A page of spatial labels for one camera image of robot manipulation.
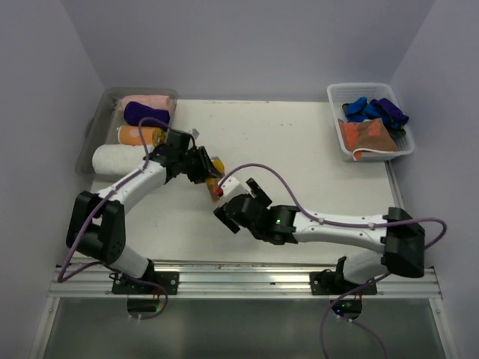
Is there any yellow bear towel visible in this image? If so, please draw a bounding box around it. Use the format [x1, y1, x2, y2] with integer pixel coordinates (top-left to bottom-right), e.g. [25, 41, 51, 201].
[205, 157, 225, 203]

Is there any orange rolled towel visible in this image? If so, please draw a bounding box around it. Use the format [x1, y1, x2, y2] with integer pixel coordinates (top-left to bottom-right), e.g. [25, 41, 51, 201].
[117, 126, 166, 146]

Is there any dark green towel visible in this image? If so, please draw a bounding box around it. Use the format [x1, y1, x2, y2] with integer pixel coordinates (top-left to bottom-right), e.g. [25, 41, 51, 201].
[386, 127, 406, 142]

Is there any brown orange towel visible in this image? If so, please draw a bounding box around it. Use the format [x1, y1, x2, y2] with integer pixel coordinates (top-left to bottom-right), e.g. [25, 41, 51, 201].
[338, 118, 399, 161]

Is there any white plastic basket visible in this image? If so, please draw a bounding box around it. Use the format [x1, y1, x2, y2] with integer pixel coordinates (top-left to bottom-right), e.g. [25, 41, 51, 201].
[326, 82, 415, 162]

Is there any purple towel in basket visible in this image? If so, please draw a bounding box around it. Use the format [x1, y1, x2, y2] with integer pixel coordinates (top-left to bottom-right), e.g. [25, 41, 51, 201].
[370, 98, 409, 129]

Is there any purple rolled towel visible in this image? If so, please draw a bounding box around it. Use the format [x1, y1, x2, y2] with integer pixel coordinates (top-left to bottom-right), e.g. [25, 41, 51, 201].
[123, 102, 171, 129]

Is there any aluminium mounting rail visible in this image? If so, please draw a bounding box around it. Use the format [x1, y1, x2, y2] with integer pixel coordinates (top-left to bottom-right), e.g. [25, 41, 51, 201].
[48, 242, 445, 300]

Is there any blue towel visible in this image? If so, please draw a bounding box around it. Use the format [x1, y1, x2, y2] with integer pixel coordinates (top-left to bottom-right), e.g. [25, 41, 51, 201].
[341, 96, 381, 123]

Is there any grey plastic tray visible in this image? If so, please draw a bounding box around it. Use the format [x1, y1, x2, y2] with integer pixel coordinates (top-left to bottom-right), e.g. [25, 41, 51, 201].
[75, 87, 178, 182]

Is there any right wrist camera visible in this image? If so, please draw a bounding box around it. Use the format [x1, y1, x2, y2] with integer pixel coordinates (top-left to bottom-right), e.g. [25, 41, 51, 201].
[216, 177, 250, 206]

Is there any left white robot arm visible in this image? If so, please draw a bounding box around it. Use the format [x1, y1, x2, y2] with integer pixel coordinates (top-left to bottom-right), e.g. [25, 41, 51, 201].
[57, 129, 222, 295]

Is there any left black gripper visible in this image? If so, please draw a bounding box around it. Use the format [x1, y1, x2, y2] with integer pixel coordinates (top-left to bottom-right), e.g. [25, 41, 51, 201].
[178, 145, 220, 184]

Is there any pink rolled towel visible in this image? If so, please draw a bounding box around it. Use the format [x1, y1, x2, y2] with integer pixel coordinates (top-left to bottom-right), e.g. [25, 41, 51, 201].
[120, 94, 174, 114]

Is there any white rolled towel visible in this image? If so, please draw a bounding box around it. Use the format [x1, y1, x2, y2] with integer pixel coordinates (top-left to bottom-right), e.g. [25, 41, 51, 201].
[92, 144, 147, 177]

